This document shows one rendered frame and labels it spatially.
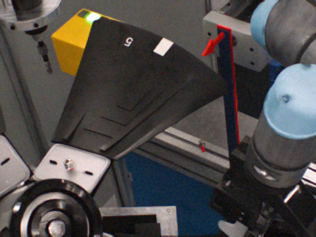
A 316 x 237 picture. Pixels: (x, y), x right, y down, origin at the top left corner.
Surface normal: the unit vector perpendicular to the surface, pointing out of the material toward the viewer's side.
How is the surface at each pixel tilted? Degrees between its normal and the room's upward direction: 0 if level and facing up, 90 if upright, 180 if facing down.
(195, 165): 90
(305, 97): 17
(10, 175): 62
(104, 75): 10
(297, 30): 25
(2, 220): 52
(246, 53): 90
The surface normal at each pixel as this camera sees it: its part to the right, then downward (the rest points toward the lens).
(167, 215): 0.54, -0.20
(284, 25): -0.62, -0.22
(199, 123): -0.13, -0.71
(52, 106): 0.81, 0.33
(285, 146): -0.40, 0.72
